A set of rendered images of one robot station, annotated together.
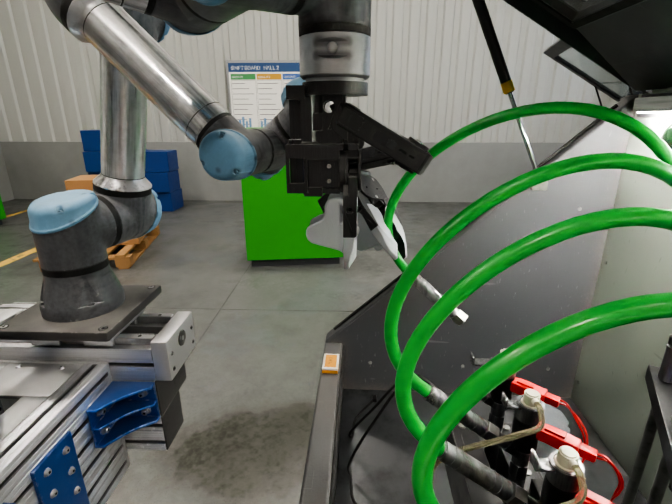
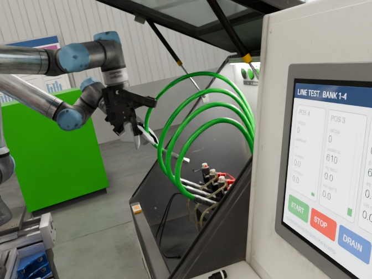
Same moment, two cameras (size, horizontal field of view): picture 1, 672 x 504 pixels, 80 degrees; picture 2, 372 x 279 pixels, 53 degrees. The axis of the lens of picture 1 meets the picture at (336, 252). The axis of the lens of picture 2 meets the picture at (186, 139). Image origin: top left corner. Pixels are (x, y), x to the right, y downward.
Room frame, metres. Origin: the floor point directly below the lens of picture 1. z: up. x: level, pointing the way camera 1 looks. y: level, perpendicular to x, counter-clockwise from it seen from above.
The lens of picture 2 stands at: (-0.68, 0.16, 1.51)
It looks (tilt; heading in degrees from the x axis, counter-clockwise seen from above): 13 degrees down; 343
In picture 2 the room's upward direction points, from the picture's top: 11 degrees counter-clockwise
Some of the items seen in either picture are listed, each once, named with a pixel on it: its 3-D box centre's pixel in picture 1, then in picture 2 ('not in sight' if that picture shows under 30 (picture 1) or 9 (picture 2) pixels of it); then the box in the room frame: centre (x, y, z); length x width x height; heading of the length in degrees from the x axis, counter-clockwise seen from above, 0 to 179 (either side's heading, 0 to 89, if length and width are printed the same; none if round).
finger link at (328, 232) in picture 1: (331, 235); (129, 137); (0.45, 0.01, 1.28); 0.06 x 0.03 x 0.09; 87
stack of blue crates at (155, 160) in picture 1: (134, 170); not in sight; (6.34, 3.15, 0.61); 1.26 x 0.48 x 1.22; 88
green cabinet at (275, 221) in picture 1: (293, 193); (53, 147); (4.15, 0.44, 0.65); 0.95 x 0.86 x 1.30; 96
